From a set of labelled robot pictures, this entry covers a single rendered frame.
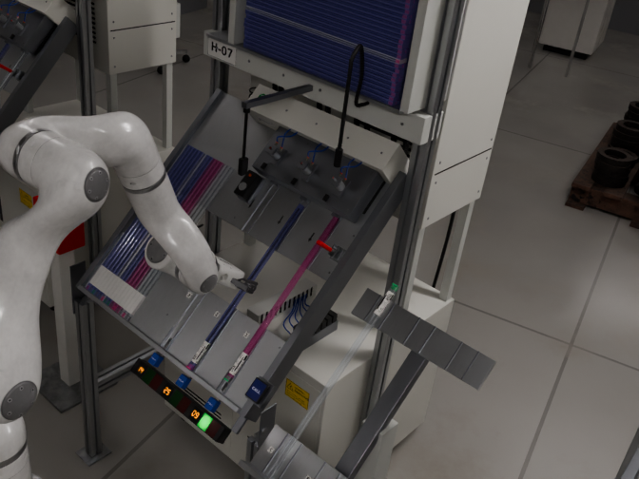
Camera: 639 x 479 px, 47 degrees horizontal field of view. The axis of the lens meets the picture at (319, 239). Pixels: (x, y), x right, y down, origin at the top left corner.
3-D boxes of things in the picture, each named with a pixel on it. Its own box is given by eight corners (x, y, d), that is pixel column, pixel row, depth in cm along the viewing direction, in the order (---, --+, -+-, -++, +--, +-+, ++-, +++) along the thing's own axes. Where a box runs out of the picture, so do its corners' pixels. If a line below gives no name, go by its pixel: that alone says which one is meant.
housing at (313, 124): (398, 196, 190) (381, 170, 179) (264, 132, 216) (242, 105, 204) (416, 170, 192) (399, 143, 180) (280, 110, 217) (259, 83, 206)
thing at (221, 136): (335, 288, 186) (328, 280, 181) (168, 189, 220) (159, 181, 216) (406, 181, 190) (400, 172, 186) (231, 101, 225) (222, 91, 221)
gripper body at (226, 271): (222, 259, 169) (249, 270, 179) (194, 241, 175) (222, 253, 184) (207, 288, 169) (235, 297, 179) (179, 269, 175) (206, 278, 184)
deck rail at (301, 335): (255, 422, 180) (243, 417, 174) (249, 418, 181) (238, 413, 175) (412, 184, 189) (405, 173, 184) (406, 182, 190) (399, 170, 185)
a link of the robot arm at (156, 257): (218, 258, 167) (194, 239, 172) (182, 244, 156) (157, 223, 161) (198, 289, 168) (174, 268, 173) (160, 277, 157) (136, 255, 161)
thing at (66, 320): (61, 413, 265) (44, 226, 225) (25, 379, 278) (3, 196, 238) (117, 383, 281) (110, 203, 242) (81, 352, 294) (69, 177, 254)
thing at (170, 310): (247, 411, 179) (242, 409, 176) (89, 289, 213) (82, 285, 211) (291, 345, 181) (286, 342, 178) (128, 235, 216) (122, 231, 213)
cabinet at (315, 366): (303, 536, 233) (326, 388, 201) (164, 416, 270) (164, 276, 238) (420, 432, 277) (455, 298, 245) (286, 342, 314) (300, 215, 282)
